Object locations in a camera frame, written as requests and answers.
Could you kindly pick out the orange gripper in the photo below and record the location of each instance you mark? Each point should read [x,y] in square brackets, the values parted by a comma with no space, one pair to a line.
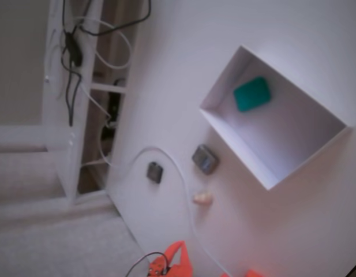
[172,257]

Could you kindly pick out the green cube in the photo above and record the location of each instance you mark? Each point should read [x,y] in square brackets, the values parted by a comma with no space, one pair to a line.
[252,93]

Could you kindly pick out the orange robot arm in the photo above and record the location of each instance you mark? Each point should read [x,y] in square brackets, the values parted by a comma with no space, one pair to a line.
[253,273]

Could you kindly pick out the white cardboard box bin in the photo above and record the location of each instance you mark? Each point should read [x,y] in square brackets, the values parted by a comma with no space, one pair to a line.
[281,138]

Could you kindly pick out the small beige bear figurine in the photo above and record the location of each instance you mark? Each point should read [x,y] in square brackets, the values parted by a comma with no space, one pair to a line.
[203,198]

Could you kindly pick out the small black clear-lid box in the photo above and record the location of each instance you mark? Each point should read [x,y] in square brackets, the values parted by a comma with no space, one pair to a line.
[154,172]

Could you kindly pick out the grey square block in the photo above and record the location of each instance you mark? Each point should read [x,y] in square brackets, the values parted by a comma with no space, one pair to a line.
[205,159]

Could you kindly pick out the white metal frame rack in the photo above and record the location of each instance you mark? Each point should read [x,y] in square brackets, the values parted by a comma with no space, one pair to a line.
[55,135]

